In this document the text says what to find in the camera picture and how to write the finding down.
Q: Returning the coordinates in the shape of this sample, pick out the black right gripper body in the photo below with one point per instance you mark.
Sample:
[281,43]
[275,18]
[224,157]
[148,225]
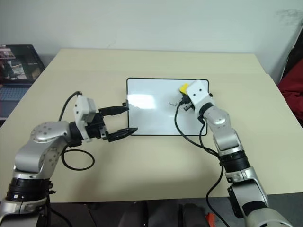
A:
[188,104]

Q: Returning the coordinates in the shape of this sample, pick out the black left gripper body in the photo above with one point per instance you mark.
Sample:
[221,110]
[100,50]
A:
[94,128]

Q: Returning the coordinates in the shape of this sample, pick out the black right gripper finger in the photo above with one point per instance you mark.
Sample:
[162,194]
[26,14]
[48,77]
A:
[181,95]

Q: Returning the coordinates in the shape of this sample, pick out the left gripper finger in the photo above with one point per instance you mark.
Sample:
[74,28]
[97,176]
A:
[123,133]
[113,110]

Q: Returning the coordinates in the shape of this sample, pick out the yellow whiteboard eraser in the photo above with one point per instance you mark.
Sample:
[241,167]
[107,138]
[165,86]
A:
[184,88]

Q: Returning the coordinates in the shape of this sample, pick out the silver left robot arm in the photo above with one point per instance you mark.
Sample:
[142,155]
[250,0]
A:
[35,151]

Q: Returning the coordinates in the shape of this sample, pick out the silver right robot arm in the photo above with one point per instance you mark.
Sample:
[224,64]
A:
[228,139]

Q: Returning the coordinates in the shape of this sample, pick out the black-framed whiteboard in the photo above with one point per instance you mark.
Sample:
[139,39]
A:
[151,111]

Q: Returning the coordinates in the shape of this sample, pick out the open laptop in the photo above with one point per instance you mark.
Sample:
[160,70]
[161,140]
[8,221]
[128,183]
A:
[16,66]

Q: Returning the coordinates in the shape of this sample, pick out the red jacket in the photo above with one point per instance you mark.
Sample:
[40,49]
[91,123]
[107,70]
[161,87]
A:
[292,87]

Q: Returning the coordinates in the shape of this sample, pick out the small orange object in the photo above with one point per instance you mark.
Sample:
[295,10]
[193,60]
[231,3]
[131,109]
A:
[210,220]

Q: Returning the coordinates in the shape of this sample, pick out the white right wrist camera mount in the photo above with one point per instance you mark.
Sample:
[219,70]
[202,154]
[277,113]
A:
[198,92]

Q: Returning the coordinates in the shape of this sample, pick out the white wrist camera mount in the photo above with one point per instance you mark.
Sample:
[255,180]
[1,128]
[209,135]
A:
[198,92]
[80,110]

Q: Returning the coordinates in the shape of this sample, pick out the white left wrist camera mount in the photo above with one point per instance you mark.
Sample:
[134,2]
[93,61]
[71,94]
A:
[80,110]

